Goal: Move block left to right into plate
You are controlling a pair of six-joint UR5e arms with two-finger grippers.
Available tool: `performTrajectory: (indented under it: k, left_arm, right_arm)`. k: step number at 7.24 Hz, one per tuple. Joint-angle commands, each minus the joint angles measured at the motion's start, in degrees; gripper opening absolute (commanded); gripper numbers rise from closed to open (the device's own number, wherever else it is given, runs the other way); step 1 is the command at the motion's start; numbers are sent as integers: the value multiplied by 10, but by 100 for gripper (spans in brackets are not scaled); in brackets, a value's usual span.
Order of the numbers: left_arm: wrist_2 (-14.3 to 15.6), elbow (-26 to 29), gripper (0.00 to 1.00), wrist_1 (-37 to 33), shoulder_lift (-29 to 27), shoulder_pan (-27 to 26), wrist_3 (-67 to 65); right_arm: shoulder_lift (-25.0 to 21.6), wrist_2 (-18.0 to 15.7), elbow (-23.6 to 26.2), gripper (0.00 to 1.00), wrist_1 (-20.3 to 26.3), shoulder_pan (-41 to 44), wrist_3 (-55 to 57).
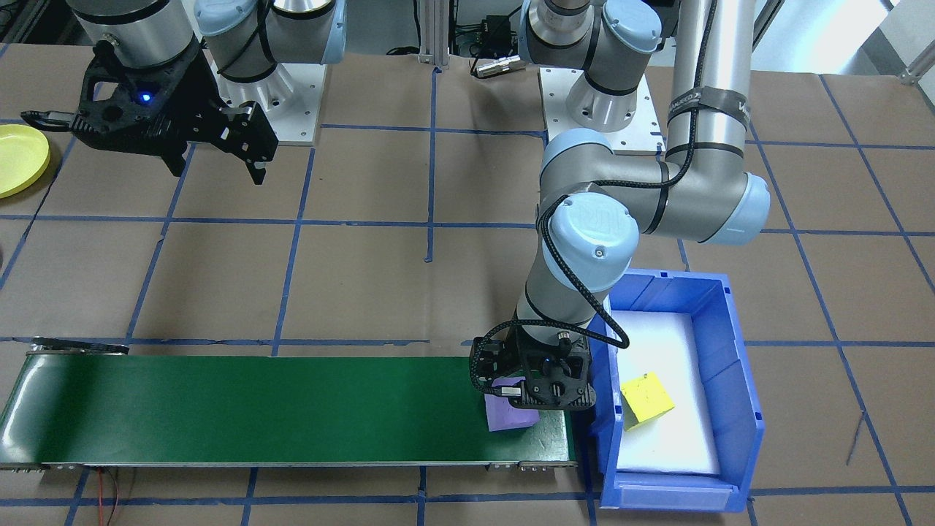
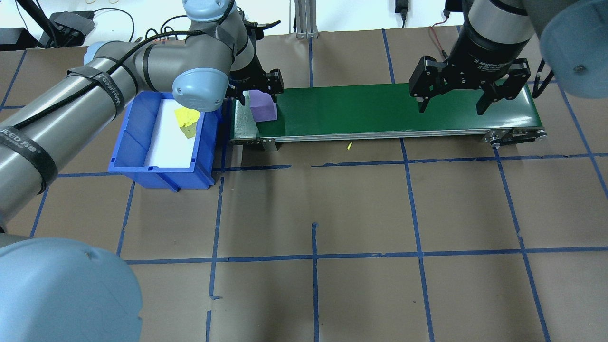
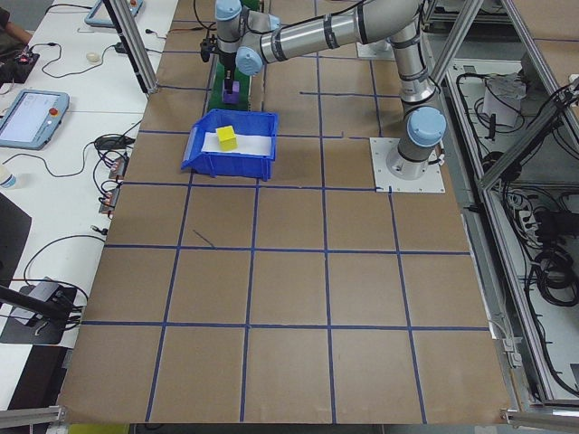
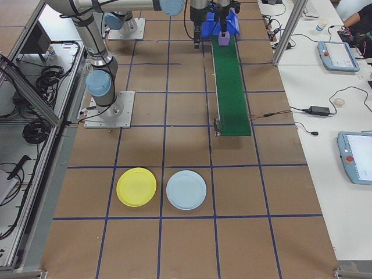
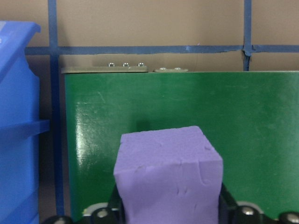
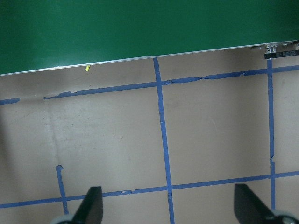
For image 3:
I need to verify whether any braided black cable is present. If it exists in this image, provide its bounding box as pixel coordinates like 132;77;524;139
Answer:
193;0;219;42

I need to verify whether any black power adapter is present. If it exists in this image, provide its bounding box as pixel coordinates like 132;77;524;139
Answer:
536;208;579;241

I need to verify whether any black monitor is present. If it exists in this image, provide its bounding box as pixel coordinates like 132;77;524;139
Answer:
0;192;33;287

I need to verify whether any red wire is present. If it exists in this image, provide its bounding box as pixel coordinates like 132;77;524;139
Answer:
166;25;217;35

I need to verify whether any blue-grey teach pendant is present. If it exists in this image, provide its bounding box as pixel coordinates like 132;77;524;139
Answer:
0;89;71;151
84;0;147;27

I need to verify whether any V-shaped metal bar frame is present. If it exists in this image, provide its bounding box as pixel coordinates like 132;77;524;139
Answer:
424;0;579;408

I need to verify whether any person arm dark sleeve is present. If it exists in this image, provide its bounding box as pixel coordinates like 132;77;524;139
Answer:
0;0;33;46

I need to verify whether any black stand base plate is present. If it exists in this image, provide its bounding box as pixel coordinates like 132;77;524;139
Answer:
0;282;78;345

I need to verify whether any grey metal bracket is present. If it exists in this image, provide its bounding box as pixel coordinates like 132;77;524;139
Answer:
490;314;524;370

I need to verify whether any yellow cube block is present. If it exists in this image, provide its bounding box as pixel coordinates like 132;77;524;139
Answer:
215;126;238;152

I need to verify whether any white box device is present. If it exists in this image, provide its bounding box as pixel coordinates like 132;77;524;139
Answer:
482;74;526;127

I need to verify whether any blue plastic storage bin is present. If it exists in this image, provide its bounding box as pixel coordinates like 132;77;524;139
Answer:
180;108;280;183

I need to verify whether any white power strip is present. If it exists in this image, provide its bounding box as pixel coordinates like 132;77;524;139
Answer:
515;205;537;236

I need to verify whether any grey camera on stand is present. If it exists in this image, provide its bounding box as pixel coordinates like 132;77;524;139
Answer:
8;278;67;325

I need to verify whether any white square base plate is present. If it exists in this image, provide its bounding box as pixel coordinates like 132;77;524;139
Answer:
369;137;447;195
356;42;399;61

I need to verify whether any white foam pad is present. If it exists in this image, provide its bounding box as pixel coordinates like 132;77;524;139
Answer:
201;130;274;157

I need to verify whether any aluminium extrusion bar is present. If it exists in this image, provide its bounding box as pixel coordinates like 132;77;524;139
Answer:
499;406;579;429
0;405;68;424

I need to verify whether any black electronics box red light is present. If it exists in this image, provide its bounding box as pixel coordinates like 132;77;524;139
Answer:
0;47;41;85

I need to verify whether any green conveyor belt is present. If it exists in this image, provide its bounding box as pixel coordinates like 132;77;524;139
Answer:
207;0;267;113

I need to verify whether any aluminium frame post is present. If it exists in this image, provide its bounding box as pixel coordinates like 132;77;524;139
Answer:
101;0;159;95

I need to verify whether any white cup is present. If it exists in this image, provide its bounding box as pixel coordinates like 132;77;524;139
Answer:
0;165;22;190

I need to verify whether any coiled black cable bundle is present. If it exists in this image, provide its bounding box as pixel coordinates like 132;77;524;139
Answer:
524;248;579;308

